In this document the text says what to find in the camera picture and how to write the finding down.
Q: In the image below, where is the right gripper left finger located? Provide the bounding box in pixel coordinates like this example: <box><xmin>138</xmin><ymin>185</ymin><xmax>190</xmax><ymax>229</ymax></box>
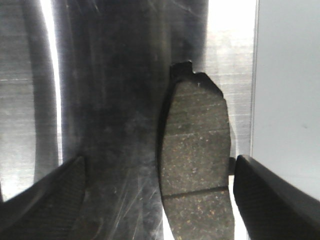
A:
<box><xmin>0</xmin><ymin>157</ymin><xmax>86</xmax><ymax>240</ymax></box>

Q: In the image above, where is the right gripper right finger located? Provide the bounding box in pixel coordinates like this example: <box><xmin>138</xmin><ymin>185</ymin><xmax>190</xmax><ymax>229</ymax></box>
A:
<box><xmin>233</xmin><ymin>155</ymin><xmax>320</xmax><ymax>240</ymax></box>

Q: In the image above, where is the brake pad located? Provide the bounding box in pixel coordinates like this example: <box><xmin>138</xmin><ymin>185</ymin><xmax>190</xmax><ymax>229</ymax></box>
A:
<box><xmin>157</xmin><ymin>61</ymin><xmax>235</xmax><ymax>240</ymax></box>

